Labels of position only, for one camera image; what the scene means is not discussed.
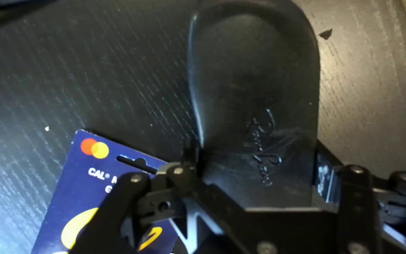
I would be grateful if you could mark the blue payment card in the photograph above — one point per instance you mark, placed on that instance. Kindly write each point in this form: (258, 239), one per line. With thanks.
(80, 198)

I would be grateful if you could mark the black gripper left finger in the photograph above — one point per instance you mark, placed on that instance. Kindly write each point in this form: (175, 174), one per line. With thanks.
(132, 207)

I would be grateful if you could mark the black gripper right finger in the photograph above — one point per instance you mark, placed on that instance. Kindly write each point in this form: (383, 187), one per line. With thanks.
(376, 213)

